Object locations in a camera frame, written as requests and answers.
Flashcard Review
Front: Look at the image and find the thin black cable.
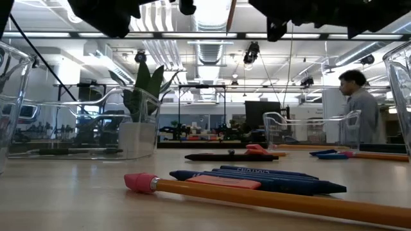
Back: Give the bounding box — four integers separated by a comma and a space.
8, 12, 78, 103

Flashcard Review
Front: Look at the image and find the person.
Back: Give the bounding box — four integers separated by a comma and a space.
338, 69, 388, 145

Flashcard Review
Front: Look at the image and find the black monitor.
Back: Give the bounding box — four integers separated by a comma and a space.
245, 100, 283, 131

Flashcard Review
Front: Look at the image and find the black rig frame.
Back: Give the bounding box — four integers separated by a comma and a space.
177, 84, 227, 129

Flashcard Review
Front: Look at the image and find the clear plastic bin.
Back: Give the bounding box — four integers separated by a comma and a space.
8, 85, 162, 161
383, 40, 411, 157
0, 40, 35, 176
262, 110, 363, 152

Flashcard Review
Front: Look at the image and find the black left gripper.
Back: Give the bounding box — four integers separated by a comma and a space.
67, 0, 197, 39

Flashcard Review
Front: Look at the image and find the silver ceiling duct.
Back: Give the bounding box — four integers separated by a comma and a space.
191, 0, 235, 65

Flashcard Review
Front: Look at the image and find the white pillar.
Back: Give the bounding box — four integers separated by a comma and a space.
322, 88, 351, 144

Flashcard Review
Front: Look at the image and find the green plant white pot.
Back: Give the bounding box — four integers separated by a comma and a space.
107, 60, 180, 158

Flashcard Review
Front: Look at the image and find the black ceiling light track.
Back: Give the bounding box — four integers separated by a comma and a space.
0, 31, 411, 42

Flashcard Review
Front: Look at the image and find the black aluminium table frame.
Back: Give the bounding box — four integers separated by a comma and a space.
8, 140, 408, 155

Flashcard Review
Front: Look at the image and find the red eraser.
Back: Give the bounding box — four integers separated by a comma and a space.
185, 175, 262, 191

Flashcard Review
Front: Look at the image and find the black pen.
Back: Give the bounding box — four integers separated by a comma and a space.
184, 153, 280, 162
37, 147, 125, 156

